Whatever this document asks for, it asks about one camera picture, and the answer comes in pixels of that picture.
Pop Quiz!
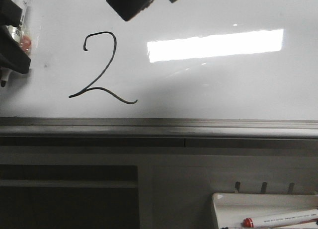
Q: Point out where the black whiteboard marker pen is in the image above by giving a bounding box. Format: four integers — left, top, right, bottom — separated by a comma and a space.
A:
0, 0, 29, 87

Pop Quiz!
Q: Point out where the white whiteboard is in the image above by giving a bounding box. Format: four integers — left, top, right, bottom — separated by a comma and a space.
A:
0, 0, 318, 121

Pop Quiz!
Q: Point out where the grey aluminium whiteboard ledge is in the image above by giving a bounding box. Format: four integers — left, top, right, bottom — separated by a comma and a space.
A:
0, 117, 318, 145

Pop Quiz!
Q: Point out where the red capped whiteboard marker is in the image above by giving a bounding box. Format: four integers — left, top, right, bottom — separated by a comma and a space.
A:
242, 208, 318, 228

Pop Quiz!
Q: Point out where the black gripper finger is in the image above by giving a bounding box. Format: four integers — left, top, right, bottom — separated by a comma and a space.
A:
0, 25, 31, 74
0, 0, 22, 27

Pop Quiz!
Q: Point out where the white marker tray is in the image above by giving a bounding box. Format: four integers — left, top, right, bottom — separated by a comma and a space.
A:
211, 193, 318, 229

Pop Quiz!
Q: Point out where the metal hook left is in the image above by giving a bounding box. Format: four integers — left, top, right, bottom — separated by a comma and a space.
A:
235, 181, 240, 193

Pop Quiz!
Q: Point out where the red round magnet taped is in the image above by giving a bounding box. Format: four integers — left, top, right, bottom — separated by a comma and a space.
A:
20, 35, 32, 54

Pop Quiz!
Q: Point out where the metal hook middle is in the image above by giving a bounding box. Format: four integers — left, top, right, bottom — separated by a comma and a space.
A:
260, 182, 268, 194

